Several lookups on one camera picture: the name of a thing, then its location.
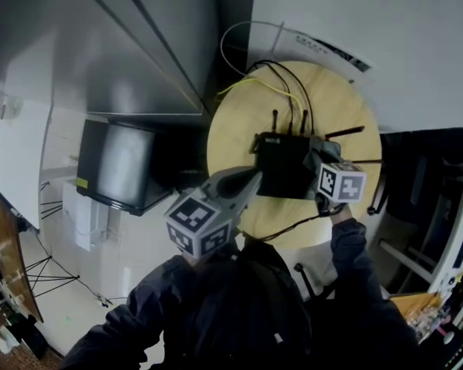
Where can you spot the orange cardboard box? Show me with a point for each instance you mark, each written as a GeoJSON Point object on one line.
{"type": "Point", "coordinates": [414, 308]}

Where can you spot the black router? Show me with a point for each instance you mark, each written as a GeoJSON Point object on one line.
{"type": "Point", "coordinates": [281, 168]}

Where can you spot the white printed panel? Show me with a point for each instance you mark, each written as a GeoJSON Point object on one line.
{"type": "Point", "coordinates": [316, 48]}

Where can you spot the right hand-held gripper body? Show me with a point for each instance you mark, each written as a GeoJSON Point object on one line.
{"type": "Point", "coordinates": [341, 183]}

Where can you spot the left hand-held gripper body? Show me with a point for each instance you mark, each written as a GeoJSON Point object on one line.
{"type": "Point", "coordinates": [198, 222]}

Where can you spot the black cabinet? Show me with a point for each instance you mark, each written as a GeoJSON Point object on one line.
{"type": "Point", "coordinates": [119, 164]}

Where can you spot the person's left forearm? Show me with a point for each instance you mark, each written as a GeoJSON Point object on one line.
{"type": "Point", "coordinates": [169, 283]}

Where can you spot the black table leg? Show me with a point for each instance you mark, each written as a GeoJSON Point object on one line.
{"type": "Point", "coordinates": [305, 280]}

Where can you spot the black chair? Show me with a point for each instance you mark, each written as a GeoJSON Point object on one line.
{"type": "Point", "coordinates": [409, 175]}

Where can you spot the person's dark jacket torso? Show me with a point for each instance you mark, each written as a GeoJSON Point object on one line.
{"type": "Point", "coordinates": [247, 314]}

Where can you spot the black tripod stand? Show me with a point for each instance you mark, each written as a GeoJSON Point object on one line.
{"type": "Point", "coordinates": [42, 274]}

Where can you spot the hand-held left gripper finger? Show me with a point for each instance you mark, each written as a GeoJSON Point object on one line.
{"type": "Point", "coordinates": [252, 189]}
{"type": "Point", "coordinates": [241, 170]}

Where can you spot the brown wooden table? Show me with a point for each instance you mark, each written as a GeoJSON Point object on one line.
{"type": "Point", "coordinates": [7, 245]}

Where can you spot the white board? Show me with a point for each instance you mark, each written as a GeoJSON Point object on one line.
{"type": "Point", "coordinates": [21, 156]}

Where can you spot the white low cabinet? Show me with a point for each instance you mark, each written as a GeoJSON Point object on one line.
{"type": "Point", "coordinates": [85, 222]}

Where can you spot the person's right forearm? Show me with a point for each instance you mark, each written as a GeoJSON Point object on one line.
{"type": "Point", "coordinates": [351, 253]}

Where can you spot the white shelf frame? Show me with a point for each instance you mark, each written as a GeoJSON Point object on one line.
{"type": "Point", "coordinates": [428, 253]}

